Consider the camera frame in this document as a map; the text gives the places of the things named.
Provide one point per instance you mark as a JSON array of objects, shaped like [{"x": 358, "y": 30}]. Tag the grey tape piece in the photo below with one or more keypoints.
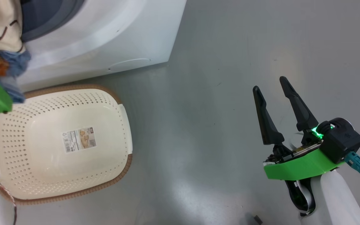
[{"x": 257, "y": 219}]

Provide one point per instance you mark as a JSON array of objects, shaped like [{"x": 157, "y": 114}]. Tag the blue cartoon print garment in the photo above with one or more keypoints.
[{"x": 14, "y": 62}]

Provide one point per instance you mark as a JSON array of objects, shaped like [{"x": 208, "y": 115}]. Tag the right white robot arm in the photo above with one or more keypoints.
[{"x": 333, "y": 200}]

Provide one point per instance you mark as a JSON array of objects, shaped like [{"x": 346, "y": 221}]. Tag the basket product label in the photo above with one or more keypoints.
[{"x": 78, "y": 139}]

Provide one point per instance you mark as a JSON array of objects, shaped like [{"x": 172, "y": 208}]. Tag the grey rubber door gasket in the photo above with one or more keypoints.
[{"x": 48, "y": 15}]

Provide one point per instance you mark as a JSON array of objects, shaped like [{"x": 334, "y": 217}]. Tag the white washing machine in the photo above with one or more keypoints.
[{"x": 120, "y": 37}]

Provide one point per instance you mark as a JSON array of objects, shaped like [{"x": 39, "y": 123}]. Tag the round filter cover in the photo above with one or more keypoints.
[{"x": 130, "y": 64}]

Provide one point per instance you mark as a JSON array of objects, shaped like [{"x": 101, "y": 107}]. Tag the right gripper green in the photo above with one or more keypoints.
[{"x": 302, "y": 167}]

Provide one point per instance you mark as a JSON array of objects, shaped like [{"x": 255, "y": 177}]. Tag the cream perforated laundry basket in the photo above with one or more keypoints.
[{"x": 42, "y": 168}]

